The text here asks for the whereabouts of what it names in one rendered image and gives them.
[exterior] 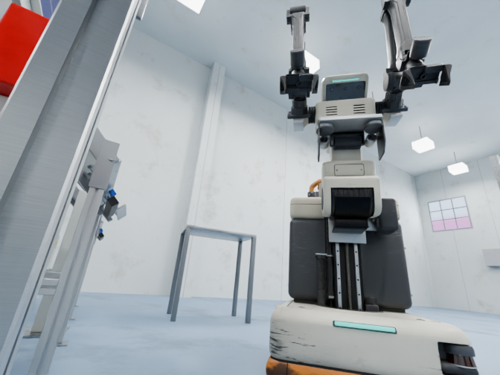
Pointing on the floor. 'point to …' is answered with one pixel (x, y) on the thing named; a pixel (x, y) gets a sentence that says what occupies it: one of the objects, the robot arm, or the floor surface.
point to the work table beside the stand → (236, 265)
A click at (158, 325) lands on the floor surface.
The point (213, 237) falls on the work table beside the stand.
